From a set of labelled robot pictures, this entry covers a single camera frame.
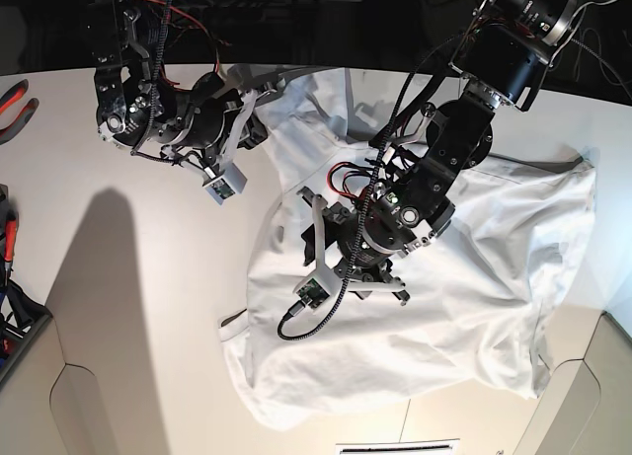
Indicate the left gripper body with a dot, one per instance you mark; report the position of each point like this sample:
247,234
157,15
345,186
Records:
330,246

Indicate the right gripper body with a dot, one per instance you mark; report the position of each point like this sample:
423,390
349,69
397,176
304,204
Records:
202,127

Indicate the white t-shirt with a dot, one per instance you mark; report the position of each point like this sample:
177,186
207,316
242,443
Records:
480,295

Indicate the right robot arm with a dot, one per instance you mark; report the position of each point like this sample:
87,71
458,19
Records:
151,116

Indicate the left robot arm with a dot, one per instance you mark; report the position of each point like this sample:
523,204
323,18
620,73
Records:
504,57

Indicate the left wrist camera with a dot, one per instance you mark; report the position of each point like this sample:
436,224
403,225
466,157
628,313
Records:
312,293

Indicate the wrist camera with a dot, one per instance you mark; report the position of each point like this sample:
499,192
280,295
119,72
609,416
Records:
312,293
226,184

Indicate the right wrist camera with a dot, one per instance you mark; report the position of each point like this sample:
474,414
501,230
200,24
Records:
226,184

